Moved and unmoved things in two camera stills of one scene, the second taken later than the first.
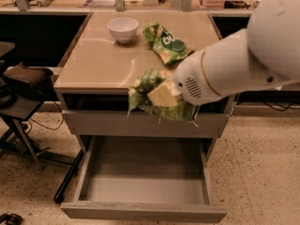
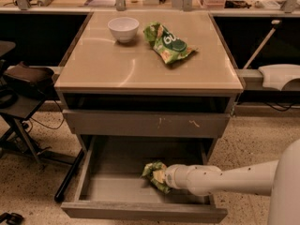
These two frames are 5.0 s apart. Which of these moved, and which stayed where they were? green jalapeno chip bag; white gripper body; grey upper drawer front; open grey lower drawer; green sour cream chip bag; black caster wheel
Moved: green jalapeno chip bag; white gripper body
Stayed: green sour cream chip bag; black caster wheel; grey upper drawer front; open grey lower drawer
